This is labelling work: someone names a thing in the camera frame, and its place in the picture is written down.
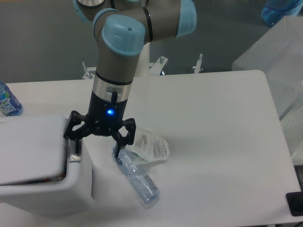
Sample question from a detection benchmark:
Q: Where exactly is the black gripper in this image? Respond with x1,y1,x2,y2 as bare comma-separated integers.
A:
63,92,136,158

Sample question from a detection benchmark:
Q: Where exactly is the white push-lid trash can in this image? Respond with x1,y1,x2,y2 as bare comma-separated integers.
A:
0,114,95,215

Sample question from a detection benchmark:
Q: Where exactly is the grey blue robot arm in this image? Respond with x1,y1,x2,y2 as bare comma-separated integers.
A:
63,0,197,156

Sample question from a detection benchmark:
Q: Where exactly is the crumpled white plastic bag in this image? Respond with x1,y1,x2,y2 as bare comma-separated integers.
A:
124,128,170,164

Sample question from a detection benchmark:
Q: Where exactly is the empty clear plastic bottle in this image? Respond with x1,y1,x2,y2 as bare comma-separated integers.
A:
112,145,160,205

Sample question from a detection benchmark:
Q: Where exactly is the blue labelled water bottle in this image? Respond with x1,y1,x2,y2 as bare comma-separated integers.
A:
0,82,23,116

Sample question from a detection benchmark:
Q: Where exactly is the silver clamp screw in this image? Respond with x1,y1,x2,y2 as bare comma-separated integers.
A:
192,53,204,74

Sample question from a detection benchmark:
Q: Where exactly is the translucent plastic storage box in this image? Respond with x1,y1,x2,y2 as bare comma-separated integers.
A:
232,16,303,166

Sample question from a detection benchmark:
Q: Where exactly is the blue plastic water jug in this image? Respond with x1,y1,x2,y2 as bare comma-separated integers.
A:
261,0,303,27

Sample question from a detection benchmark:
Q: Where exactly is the black device at table edge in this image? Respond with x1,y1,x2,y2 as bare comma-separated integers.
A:
286,192,303,217

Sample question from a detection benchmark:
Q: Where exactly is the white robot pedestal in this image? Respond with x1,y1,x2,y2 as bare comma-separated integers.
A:
134,43,150,77

